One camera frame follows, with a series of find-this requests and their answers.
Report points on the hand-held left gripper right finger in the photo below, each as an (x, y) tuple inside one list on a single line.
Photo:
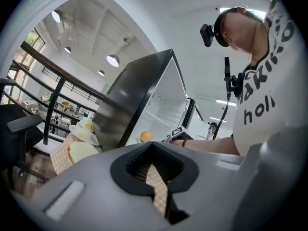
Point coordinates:
[(211, 189)]

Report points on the black metal railing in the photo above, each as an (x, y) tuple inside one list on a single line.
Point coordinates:
[(56, 100)]

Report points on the small white bowl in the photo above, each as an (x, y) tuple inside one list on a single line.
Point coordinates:
[(86, 125)]

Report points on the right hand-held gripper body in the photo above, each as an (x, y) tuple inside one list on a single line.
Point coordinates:
[(180, 133)]

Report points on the rectangular ceiling light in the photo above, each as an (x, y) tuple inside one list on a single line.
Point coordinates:
[(217, 119), (226, 101)]

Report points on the black chest camera mount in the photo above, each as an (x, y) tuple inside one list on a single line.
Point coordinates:
[(231, 80)]

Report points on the mini fridge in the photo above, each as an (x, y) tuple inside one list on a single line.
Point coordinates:
[(120, 105)]

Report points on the orange mango fruit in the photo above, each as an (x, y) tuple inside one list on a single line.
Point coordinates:
[(146, 136)]

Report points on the black head camera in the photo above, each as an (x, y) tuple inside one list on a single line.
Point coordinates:
[(206, 35)]

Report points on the black office chair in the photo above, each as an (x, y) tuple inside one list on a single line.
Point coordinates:
[(24, 124)]

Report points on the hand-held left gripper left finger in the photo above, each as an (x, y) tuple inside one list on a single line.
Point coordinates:
[(84, 177)]

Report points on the person's head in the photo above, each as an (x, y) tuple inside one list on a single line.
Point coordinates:
[(243, 32)]

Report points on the person's right forearm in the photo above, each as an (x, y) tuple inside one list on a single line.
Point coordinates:
[(211, 147)]

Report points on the window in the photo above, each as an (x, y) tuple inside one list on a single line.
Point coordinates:
[(31, 42)]

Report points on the round pendant lamp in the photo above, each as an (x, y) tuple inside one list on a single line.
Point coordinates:
[(101, 73), (68, 49), (113, 60), (57, 16)]

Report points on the white printed t-shirt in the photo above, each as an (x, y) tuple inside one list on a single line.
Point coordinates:
[(264, 129)]

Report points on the white plate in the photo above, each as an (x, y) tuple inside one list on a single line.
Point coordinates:
[(81, 135)]

